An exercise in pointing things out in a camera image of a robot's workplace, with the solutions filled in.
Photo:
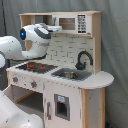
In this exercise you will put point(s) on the grey toy sink basin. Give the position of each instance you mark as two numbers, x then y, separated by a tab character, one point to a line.
72	74

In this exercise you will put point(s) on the grey ice dispenser panel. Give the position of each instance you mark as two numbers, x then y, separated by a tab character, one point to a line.
62	107

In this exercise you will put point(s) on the red stove knob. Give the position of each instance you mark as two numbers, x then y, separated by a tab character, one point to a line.
15	79
33	84

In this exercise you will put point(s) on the grey fridge door handle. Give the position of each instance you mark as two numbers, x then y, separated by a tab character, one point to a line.
48	111

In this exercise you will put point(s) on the left red stove knob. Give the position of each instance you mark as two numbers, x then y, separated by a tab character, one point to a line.
15	79

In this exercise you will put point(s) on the white toy microwave door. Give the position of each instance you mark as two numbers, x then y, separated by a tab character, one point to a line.
67	23

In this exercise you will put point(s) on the grey fabric backdrop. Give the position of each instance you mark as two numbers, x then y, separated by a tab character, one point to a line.
114	42

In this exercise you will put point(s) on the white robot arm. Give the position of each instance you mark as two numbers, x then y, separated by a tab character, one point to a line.
10	48

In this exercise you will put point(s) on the right red stove knob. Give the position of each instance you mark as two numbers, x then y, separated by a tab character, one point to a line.
33	84

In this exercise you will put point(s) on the black toy faucet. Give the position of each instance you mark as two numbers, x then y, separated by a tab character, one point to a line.
81	63

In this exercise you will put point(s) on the wooden toy kitchen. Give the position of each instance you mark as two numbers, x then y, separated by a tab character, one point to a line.
86	97

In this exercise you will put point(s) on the black toy stovetop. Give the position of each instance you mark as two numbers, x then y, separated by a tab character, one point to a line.
36	67

